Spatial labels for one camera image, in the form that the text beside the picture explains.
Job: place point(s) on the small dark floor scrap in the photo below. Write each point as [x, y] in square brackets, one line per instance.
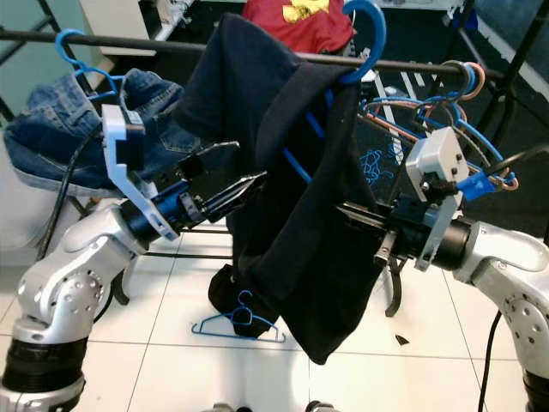
[402, 340]

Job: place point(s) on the blue tape tab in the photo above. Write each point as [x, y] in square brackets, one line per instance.
[473, 186]

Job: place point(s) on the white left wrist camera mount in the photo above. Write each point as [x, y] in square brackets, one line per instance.
[120, 142]

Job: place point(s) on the thin orange hanger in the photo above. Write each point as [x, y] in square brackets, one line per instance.
[480, 81]

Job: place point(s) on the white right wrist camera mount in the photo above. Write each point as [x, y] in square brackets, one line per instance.
[437, 159]

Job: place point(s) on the thin blue hanger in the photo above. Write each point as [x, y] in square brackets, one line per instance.
[58, 45]
[240, 336]
[470, 73]

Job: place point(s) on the white drawer cabinet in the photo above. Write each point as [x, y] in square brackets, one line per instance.
[120, 21]

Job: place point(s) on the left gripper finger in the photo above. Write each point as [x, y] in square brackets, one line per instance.
[236, 196]
[217, 150]

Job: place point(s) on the black metal clothes rack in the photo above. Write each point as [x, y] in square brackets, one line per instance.
[137, 43]

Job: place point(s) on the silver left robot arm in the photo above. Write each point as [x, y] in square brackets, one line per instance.
[69, 283]

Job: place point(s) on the red shirt yellow print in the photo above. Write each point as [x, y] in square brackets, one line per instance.
[274, 30]

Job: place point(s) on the crumpled black cloth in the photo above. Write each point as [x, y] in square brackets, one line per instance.
[227, 292]

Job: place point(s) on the dark navy garment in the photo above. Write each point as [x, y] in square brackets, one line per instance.
[334, 257]

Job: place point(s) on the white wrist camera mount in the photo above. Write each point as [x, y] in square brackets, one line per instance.
[120, 142]
[437, 159]

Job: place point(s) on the thick blue plastic hanger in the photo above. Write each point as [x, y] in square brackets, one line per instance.
[376, 39]

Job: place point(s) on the blue denim jacket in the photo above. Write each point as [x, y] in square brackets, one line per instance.
[51, 137]

